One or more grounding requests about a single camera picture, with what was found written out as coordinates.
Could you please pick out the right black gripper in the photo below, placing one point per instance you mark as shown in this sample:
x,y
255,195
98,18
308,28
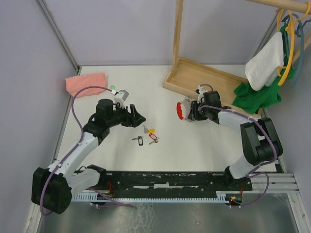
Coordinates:
x,y
195,106

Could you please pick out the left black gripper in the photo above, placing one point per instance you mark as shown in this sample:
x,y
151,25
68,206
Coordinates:
x,y
131,121

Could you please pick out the yellow tag key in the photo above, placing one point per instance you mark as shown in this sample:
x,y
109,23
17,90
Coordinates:
x,y
147,130

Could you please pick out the red handled keyring holder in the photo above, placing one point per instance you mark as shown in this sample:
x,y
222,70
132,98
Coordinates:
x,y
183,109

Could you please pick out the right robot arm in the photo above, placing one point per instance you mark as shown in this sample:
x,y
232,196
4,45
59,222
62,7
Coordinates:
x,y
260,142

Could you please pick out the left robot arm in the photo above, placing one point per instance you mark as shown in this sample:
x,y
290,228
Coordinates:
x,y
54,187

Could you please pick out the black tag key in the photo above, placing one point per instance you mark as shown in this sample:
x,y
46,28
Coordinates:
x,y
139,139

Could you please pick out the red tag key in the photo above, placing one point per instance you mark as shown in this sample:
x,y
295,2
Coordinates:
x,y
154,138

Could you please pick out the wooden clothes rack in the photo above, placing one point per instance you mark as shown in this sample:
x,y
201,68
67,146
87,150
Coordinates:
x,y
186,75

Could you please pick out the green shirt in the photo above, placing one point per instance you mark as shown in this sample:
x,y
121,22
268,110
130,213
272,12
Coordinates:
x,y
250,100

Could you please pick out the pink folded cloth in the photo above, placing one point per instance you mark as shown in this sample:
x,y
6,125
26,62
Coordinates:
x,y
76,83

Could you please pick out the white towel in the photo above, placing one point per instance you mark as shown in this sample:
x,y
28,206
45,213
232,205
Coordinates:
x,y
261,70

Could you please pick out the yellow hanger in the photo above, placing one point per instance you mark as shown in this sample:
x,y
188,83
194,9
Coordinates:
x,y
287,25

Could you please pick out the teal hanger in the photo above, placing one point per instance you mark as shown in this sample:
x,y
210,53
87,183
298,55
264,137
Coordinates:
x,y
299,55

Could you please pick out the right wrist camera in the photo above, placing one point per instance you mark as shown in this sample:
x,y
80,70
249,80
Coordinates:
x,y
200,91

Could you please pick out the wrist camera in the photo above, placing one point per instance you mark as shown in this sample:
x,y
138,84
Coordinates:
x,y
120,97
200,91

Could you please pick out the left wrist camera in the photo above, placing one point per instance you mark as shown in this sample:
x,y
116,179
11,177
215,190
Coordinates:
x,y
120,97

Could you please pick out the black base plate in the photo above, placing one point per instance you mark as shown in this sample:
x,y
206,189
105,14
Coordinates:
x,y
169,185

